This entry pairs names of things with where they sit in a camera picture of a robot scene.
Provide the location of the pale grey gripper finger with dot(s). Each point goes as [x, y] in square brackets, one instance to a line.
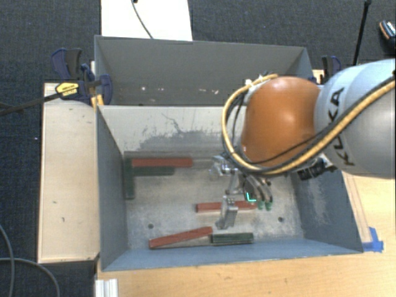
[233, 216]
[223, 215]

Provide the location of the red-brown flat block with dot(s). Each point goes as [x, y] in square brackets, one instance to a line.
[208, 207]
[179, 237]
[161, 162]

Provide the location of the dark green flat block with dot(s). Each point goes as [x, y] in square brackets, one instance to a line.
[232, 238]
[129, 181]
[154, 171]

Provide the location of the grey metal bin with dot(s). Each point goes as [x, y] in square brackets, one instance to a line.
[173, 196]

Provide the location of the pale wood flat board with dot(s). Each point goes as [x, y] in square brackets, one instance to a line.
[68, 178]

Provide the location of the black cylinder on white bracket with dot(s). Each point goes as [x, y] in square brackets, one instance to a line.
[311, 171]

